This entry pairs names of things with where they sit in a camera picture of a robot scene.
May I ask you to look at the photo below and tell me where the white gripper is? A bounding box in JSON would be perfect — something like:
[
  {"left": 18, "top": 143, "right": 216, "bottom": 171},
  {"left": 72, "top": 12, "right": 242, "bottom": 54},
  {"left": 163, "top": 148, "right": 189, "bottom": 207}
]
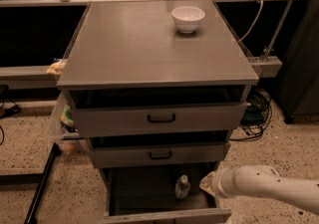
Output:
[{"left": 199, "top": 168, "right": 236, "bottom": 199}]

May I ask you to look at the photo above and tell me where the black cable bundle on floor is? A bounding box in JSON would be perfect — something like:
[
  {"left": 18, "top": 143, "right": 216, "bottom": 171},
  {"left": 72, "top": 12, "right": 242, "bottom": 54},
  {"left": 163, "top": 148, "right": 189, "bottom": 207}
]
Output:
[{"left": 230, "top": 89, "right": 273, "bottom": 142}]

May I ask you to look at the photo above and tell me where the black cable at left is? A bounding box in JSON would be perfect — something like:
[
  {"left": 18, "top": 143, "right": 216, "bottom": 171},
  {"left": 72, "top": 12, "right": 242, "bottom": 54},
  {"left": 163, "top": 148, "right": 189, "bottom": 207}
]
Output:
[{"left": 0, "top": 84, "right": 22, "bottom": 146}]

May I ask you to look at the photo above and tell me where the black floor frame bar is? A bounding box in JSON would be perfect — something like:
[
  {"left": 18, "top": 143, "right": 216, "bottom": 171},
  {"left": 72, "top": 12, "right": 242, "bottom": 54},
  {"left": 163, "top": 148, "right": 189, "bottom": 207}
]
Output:
[{"left": 0, "top": 143, "right": 62, "bottom": 224}]

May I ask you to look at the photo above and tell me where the white ceramic bowl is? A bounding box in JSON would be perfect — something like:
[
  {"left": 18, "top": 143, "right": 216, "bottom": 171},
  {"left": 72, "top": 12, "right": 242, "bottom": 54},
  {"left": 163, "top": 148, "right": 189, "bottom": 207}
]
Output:
[{"left": 171, "top": 6, "right": 205, "bottom": 34}]

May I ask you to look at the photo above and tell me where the clear plastic bottle white cap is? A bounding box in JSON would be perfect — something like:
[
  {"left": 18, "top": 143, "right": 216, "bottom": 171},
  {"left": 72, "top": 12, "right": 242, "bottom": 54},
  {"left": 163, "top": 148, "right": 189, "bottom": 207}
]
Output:
[{"left": 174, "top": 175, "right": 190, "bottom": 199}]

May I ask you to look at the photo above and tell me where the top grey drawer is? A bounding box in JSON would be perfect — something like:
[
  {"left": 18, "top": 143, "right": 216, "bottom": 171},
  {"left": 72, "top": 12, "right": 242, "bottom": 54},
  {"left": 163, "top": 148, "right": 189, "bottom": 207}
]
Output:
[{"left": 69, "top": 85, "right": 249, "bottom": 137}]

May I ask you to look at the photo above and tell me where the clear plastic bag with items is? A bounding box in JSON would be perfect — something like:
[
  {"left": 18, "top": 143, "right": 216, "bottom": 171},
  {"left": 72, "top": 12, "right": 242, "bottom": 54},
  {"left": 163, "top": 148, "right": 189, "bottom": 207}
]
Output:
[{"left": 45, "top": 93, "right": 84, "bottom": 152}]

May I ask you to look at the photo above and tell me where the white power cable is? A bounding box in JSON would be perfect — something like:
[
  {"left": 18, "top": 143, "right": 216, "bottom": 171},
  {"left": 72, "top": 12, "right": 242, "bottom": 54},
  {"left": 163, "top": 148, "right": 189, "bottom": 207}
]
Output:
[{"left": 236, "top": 0, "right": 265, "bottom": 44}]

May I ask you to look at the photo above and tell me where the yellow crumpled item on rail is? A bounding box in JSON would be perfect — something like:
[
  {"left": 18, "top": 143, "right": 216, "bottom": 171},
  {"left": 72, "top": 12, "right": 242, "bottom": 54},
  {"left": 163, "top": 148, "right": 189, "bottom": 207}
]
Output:
[{"left": 47, "top": 59, "right": 67, "bottom": 76}]

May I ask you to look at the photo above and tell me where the thin metal diagonal rod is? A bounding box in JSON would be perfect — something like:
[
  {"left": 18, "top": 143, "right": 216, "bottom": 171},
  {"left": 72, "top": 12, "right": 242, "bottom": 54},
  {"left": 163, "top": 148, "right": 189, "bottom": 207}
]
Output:
[{"left": 260, "top": 0, "right": 309, "bottom": 63}]

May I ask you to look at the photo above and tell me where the grey drawer cabinet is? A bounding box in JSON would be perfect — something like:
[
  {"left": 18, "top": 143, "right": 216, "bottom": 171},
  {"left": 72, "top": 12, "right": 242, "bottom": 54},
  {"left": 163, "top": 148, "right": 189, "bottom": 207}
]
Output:
[{"left": 56, "top": 0, "right": 260, "bottom": 224}]

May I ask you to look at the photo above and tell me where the grey metal rail frame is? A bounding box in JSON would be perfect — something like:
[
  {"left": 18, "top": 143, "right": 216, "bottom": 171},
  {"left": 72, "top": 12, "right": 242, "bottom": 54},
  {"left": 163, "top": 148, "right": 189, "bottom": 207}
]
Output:
[{"left": 0, "top": 0, "right": 303, "bottom": 91}]

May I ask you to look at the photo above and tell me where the middle grey drawer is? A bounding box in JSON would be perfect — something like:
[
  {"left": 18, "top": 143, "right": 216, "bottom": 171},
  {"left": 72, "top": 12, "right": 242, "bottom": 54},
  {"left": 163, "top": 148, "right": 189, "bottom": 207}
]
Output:
[{"left": 87, "top": 130, "right": 230, "bottom": 168}]

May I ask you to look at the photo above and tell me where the bottom grey open drawer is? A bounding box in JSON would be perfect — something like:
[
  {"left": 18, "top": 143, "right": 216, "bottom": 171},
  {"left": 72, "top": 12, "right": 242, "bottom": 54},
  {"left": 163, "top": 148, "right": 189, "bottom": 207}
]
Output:
[{"left": 98, "top": 163, "right": 231, "bottom": 224}]

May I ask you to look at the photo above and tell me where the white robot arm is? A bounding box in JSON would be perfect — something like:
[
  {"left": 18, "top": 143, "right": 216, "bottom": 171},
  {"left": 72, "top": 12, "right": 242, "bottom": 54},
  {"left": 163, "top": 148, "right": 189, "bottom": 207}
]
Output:
[{"left": 199, "top": 165, "right": 319, "bottom": 215}]

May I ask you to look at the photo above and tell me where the dark cabinet at right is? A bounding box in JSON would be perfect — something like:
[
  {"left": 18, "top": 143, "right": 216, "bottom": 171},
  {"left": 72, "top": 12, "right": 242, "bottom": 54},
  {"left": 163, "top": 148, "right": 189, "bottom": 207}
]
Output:
[{"left": 274, "top": 0, "right": 319, "bottom": 123}]

